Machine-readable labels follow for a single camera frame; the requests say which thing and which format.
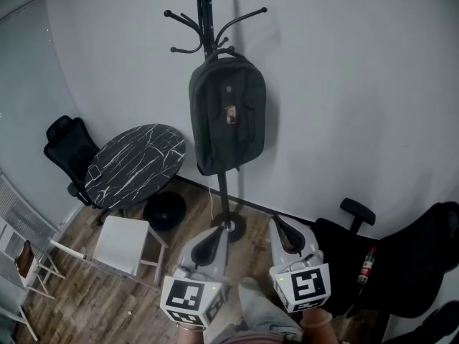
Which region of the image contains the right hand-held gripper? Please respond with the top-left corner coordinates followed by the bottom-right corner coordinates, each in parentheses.
top-left (268, 214), bottom-right (332, 314)

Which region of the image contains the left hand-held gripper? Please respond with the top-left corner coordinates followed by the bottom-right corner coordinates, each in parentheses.
top-left (159, 224), bottom-right (230, 328)

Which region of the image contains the black metal coat rack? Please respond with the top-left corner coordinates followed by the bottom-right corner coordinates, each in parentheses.
top-left (164, 0), bottom-right (268, 244)

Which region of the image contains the dark green backpack bag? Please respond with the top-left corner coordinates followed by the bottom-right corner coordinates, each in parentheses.
top-left (188, 47), bottom-right (268, 176)

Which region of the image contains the person's left forearm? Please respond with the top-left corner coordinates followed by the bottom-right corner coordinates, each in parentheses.
top-left (176, 322), bottom-right (207, 344)

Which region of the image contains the person's right forearm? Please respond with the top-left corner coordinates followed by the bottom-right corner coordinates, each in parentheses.
top-left (300, 307), bottom-right (340, 344)

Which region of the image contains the person's leg in jeans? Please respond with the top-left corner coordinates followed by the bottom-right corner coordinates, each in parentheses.
top-left (214, 277), bottom-right (306, 344)

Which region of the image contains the red label plastic bottle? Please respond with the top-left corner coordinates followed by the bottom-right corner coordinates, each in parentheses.
top-left (356, 246), bottom-right (377, 285)

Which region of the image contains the white square chair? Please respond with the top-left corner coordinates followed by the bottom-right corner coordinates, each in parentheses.
top-left (92, 214), bottom-right (170, 287)

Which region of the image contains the round black marble table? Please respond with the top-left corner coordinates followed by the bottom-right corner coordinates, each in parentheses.
top-left (84, 123), bottom-right (188, 232)

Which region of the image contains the black armrest office chair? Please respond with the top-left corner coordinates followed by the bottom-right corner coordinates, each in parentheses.
top-left (309, 197), bottom-right (459, 344)

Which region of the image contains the black mesh office chair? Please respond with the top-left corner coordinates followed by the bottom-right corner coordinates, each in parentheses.
top-left (43, 115), bottom-right (105, 227)

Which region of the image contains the brown pouch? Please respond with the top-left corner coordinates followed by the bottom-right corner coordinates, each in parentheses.
top-left (15, 239), bottom-right (34, 280)

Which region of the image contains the white slatted radiator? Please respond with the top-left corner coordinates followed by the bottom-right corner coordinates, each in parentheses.
top-left (0, 173), bottom-right (59, 242)

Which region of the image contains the thin white cable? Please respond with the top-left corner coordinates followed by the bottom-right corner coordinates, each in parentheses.
top-left (208, 176), bottom-right (217, 222)

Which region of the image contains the white wire stand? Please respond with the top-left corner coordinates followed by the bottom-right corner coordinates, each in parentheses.
top-left (0, 213), bottom-right (67, 342)

